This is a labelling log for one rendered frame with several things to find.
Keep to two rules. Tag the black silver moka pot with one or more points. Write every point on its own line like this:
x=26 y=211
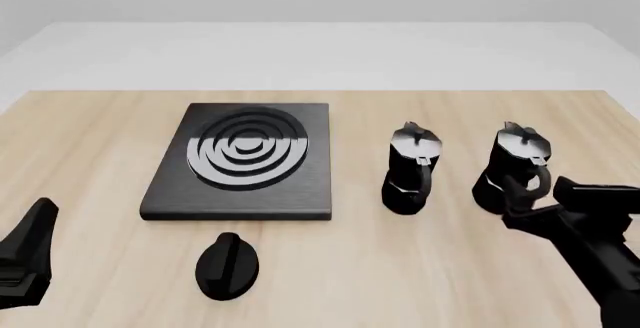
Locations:
x=407 y=178
x=510 y=151

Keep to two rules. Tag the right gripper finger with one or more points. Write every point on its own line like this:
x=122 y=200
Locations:
x=595 y=198
x=516 y=193

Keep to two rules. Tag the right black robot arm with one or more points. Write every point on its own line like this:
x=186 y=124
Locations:
x=615 y=283

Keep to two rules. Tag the flat black stove plate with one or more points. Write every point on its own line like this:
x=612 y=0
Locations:
x=240 y=193

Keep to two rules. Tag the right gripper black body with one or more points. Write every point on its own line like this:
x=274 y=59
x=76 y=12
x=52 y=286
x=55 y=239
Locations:
x=565 y=221

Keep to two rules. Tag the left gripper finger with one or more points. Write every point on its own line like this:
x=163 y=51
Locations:
x=35 y=230

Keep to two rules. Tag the round black stove knob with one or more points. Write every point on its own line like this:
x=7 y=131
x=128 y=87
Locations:
x=227 y=268

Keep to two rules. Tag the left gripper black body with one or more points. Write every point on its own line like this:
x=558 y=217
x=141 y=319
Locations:
x=22 y=286

